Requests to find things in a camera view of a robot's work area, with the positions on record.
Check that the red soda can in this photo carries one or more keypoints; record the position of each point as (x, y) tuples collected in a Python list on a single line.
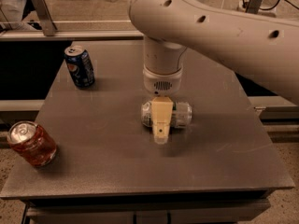
[(31, 141)]

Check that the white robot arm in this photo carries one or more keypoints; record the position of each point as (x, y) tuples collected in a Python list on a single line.
[(262, 49)]

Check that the person in white pants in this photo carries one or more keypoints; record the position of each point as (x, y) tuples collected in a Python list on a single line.
[(12, 12)]

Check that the metal rail bracket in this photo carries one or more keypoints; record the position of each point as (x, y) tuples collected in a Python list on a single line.
[(253, 6), (46, 22)]

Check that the right metal rail bracket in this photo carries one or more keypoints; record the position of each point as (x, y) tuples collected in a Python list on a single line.
[(253, 6)]

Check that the blue pepsi can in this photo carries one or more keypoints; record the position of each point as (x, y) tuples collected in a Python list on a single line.
[(79, 66)]

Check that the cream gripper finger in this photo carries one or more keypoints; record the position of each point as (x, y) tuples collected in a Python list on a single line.
[(161, 113)]

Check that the left metal rail bracket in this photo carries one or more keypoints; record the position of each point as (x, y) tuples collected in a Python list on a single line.
[(46, 22)]

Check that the metal rail bar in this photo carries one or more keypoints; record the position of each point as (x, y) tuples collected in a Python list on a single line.
[(10, 36)]

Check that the silver green 7up can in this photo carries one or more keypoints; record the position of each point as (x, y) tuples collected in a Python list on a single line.
[(180, 119)]

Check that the white machine base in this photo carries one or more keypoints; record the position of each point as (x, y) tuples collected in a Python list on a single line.
[(267, 8)]

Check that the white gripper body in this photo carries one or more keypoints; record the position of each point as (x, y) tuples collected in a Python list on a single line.
[(163, 82)]

